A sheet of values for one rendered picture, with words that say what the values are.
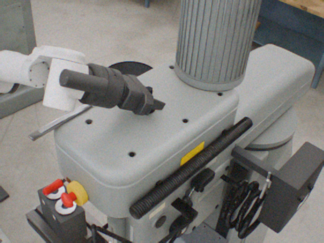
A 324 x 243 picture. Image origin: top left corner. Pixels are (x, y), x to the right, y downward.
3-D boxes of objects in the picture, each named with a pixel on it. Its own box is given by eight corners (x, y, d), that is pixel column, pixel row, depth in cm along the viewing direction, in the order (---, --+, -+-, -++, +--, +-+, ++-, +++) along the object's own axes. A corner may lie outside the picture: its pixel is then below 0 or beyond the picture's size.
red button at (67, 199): (69, 212, 90) (67, 202, 88) (59, 202, 92) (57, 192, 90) (80, 205, 92) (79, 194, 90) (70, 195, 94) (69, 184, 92)
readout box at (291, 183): (280, 237, 115) (302, 192, 101) (256, 220, 119) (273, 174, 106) (311, 199, 127) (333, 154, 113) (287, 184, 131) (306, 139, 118)
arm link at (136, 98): (117, 98, 99) (76, 89, 91) (135, 65, 96) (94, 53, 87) (140, 128, 91) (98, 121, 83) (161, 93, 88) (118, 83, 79)
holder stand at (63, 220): (65, 247, 174) (59, 221, 161) (42, 214, 187) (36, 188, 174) (88, 234, 180) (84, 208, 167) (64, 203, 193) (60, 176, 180)
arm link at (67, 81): (80, 110, 88) (34, 102, 81) (91, 63, 88) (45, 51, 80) (109, 119, 80) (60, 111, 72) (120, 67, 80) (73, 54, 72)
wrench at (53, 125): (36, 144, 86) (35, 141, 85) (25, 135, 88) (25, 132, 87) (115, 96, 100) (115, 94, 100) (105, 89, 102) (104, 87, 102)
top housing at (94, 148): (118, 231, 89) (117, 186, 78) (50, 169, 101) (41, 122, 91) (236, 135, 116) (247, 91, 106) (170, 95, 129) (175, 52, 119)
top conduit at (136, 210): (139, 223, 86) (139, 213, 84) (125, 212, 88) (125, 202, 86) (251, 129, 112) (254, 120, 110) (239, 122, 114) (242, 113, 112)
